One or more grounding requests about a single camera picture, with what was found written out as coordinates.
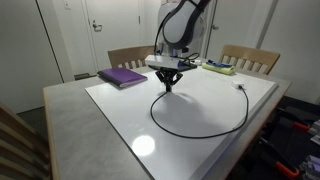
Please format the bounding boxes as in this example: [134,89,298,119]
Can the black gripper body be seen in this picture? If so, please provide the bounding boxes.
[160,68,178,82]

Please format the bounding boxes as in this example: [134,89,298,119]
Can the black charger cable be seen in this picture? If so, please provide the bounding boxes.
[149,85,250,140]

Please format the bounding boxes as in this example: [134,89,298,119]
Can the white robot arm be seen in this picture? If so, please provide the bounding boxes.
[152,0,210,92]

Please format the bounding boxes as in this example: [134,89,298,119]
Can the purple notebook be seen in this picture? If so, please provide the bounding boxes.
[98,68,147,88]

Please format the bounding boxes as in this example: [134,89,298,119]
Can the blue cloth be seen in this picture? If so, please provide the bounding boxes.
[206,59,233,68]

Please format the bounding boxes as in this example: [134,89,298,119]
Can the yellow-green cloth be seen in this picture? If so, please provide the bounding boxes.
[202,64,235,75]

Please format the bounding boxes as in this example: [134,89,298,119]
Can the right wooden chair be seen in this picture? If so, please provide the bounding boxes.
[108,45,154,69]

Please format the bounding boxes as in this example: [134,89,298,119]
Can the wooden chair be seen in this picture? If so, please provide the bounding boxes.
[219,45,280,75]
[0,104,52,180]
[108,45,154,69]

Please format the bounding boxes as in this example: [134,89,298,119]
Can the white board mat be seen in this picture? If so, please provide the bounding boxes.
[87,68,278,180]

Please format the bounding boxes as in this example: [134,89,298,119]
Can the left wooden chair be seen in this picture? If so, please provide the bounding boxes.
[219,45,280,75]

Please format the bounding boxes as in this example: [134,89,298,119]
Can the near wooden chair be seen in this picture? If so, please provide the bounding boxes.
[0,104,52,180]

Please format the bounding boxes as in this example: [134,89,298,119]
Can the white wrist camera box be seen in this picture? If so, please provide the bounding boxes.
[145,55,179,69]

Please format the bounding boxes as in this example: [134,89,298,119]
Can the silver door handle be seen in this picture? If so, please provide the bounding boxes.
[92,20,102,32]

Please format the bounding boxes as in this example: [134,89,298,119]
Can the orange-handled black clamp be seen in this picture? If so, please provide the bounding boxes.
[258,138,300,179]

